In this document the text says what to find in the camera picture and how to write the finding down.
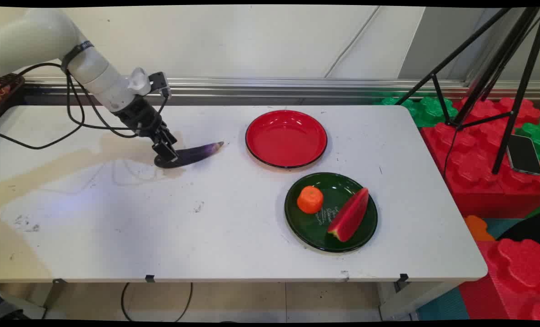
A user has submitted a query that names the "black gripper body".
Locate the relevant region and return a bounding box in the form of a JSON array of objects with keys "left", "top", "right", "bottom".
[{"left": 113, "top": 97, "right": 167, "bottom": 139}]

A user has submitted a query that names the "purple toy eggplant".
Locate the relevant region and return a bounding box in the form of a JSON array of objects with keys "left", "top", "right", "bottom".
[{"left": 154, "top": 141, "right": 225, "bottom": 169}]

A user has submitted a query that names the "orange toy tangerine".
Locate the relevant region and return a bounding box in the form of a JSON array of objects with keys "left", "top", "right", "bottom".
[{"left": 296, "top": 185, "right": 324, "bottom": 215}]

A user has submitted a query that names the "red round plate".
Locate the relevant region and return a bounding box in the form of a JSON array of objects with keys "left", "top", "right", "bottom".
[{"left": 245, "top": 109, "right": 329, "bottom": 169}]

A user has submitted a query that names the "dark tray with toys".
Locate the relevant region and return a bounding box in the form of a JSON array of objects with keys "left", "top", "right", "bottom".
[{"left": 0, "top": 74, "right": 25, "bottom": 124}]

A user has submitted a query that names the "dark green round plate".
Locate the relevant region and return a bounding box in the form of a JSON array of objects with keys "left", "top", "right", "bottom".
[{"left": 284, "top": 172, "right": 379, "bottom": 253}]

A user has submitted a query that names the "red toy watermelon slice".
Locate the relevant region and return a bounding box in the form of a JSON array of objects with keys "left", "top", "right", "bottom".
[{"left": 327, "top": 187, "right": 370, "bottom": 243}]

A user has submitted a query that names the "white table leg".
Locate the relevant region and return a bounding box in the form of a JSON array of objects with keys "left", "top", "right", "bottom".
[{"left": 379, "top": 281, "right": 462, "bottom": 321}]

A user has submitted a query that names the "large red foam block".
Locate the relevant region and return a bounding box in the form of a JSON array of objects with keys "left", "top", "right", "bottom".
[{"left": 421, "top": 96, "right": 540, "bottom": 219}]

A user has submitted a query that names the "teal foam floor mat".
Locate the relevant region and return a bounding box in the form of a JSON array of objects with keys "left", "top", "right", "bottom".
[{"left": 416, "top": 217, "right": 525, "bottom": 321}]

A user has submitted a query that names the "orange foam piece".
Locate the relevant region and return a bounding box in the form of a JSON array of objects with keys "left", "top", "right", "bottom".
[{"left": 463, "top": 215, "right": 496, "bottom": 242}]

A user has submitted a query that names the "black smartphone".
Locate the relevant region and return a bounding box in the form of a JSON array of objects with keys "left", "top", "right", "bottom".
[{"left": 506, "top": 134, "right": 540, "bottom": 176}]

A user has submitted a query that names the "black tripod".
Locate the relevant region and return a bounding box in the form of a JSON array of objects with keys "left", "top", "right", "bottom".
[{"left": 395, "top": 7, "right": 540, "bottom": 175}]

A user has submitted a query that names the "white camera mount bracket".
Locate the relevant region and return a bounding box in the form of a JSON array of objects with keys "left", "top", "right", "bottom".
[{"left": 128, "top": 67, "right": 152, "bottom": 96}]

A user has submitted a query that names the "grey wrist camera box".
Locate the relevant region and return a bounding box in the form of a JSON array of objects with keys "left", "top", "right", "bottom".
[{"left": 148, "top": 72, "right": 172, "bottom": 99}]

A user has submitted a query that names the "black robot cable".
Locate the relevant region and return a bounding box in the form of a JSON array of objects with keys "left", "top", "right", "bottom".
[{"left": 0, "top": 63, "right": 169, "bottom": 150}]

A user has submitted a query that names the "aluminium wall rail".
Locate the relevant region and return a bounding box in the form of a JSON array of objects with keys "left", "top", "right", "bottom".
[{"left": 24, "top": 76, "right": 540, "bottom": 101}]

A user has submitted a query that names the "black floor cable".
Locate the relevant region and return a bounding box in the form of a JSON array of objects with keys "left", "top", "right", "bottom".
[{"left": 120, "top": 282, "right": 194, "bottom": 322}]

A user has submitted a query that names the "grey metal table bracket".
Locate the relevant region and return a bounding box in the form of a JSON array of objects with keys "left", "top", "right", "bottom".
[{"left": 42, "top": 278, "right": 69, "bottom": 310}]

